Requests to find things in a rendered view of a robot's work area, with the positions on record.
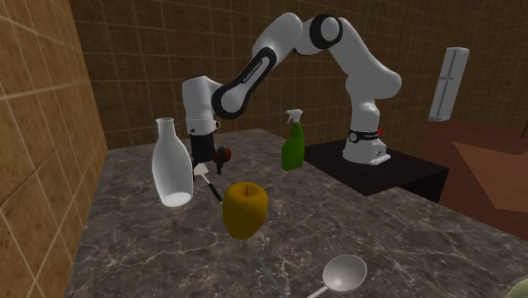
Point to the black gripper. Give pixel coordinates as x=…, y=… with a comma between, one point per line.
x=202, y=146

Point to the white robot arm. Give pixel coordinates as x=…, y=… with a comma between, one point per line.
x=363, y=62

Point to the brown round object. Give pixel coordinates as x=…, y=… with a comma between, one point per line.
x=224, y=154

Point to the white glass bottle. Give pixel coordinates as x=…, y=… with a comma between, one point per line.
x=171, y=165

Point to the yellow apple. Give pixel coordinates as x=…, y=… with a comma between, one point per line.
x=244, y=210

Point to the green spray bottle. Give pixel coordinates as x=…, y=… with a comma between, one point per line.
x=293, y=150

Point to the thin grey rod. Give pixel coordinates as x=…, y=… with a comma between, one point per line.
x=270, y=274

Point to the silver ladle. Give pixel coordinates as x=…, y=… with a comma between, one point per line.
x=344, y=272

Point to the black robot stand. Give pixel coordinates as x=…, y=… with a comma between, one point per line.
x=396, y=173

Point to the pale green round object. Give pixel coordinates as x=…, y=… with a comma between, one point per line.
x=519, y=290

